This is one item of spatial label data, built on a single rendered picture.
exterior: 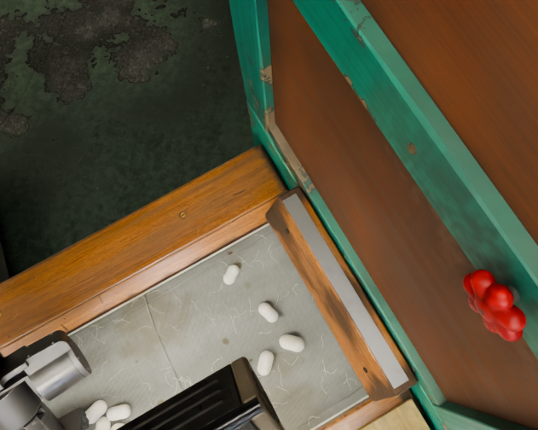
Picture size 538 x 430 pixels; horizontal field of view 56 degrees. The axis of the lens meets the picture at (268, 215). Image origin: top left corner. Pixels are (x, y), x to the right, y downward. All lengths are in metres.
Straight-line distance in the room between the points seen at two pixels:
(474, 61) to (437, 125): 0.05
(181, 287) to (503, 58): 0.65
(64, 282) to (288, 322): 0.35
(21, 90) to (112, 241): 1.21
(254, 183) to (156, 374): 0.33
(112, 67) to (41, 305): 1.18
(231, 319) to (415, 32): 0.59
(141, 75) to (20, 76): 0.42
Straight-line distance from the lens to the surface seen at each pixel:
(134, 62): 1.87
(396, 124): 0.33
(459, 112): 0.28
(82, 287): 0.83
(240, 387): 0.44
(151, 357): 0.82
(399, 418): 0.77
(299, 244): 0.70
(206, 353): 0.80
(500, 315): 0.30
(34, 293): 0.86
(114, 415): 0.81
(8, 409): 0.72
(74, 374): 0.71
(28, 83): 1.97
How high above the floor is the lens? 1.53
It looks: 75 degrees down
